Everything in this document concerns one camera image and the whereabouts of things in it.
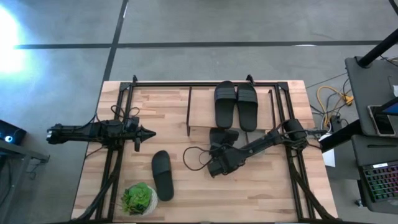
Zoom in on black desk support bar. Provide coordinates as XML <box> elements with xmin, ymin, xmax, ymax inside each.
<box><xmin>319</xmin><ymin>119</ymin><xmax>362</xmax><ymax>154</ymax></box>

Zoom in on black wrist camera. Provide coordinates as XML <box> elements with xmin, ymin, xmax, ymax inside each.
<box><xmin>125</xmin><ymin>116</ymin><xmax>141</xmax><ymax>128</ymax></box>

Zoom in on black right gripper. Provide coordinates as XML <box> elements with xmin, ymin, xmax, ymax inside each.
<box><xmin>207</xmin><ymin>145</ymin><xmax>252</xmax><ymax>179</ymax></box>

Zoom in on black cable conduit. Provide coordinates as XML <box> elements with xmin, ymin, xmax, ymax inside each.
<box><xmin>287</xmin><ymin>146</ymin><xmax>338</xmax><ymax>222</ymax></box>
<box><xmin>76</xmin><ymin>146</ymin><xmax>125</xmax><ymax>222</ymax></box>

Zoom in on black power strip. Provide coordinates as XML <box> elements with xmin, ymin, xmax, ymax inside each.
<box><xmin>328</xmin><ymin>114</ymin><xmax>343</xmax><ymax>134</ymax></box>

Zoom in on grey metal stand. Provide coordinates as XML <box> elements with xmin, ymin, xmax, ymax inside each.
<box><xmin>0</xmin><ymin>139</ymin><xmax>51</xmax><ymax>224</ymax></box>

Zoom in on white paper sheet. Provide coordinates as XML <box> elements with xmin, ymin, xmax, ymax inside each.
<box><xmin>321</xmin><ymin>133</ymin><xmax>337</xmax><ymax>169</ymax></box>

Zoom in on wooden shelf black metal frame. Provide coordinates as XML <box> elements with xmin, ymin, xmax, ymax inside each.
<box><xmin>185</xmin><ymin>81</ymin><xmax>276</xmax><ymax>138</ymax></box>

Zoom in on black aluminium table frame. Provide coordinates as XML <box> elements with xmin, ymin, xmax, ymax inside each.
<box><xmin>93</xmin><ymin>74</ymin><xmax>340</xmax><ymax>224</ymax></box>

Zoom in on yellow cable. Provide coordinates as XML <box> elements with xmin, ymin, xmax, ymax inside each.
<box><xmin>316</xmin><ymin>85</ymin><xmax>354</xmax><ymax>127</ymax></box>

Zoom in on black round pole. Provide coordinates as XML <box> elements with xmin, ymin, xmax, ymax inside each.
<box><xmin>356</xmin><ymin>27</ymin><xmax>398</xmax><ymax>68</ymax></box>

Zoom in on black device blue light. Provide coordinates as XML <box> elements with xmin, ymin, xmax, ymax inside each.
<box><xmin>0</xmin><ymin>119</ymin><xmax>27</xmax><ymax>147</ymax></box>

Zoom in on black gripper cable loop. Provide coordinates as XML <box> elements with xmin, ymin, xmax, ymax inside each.
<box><xmin>182</xmin><ymin>146</ymin><xmax>216</xmax><ymax>172</ymax></box>

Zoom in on smartphone dark screen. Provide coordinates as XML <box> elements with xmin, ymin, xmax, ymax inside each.
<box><xmin>367</xmin><ymin>105</ymin><xmax>398</xmax><ymax>137</ymax></box>

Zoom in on black camera cable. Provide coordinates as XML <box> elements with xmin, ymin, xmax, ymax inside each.
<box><xmin>110</xmin><ymin>105</ymin><xmax>126</xmax><ymax>121</ymax></box>
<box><xmin>125</xmin><ymin>106</ymin><xmax>141</xmax><ymax>118</ymax></box>

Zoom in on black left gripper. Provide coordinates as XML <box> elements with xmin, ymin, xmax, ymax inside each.
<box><xmin>122</xmin><ymin>124</ymin><xmax>157</xmax><ymax>153</ymax></box>

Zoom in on laptop rainbow backlit keyboard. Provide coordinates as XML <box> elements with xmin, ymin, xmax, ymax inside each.
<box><xmin>350</xmin><ymin>134</ymin><xmax>398</xmax><ymax>216</ymax></box>

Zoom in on green plant white pot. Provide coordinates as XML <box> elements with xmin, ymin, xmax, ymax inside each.
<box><xmin>119</xmin><ymin>182</ymin><xmax>159</xmax><ymax>218</ymax></box>

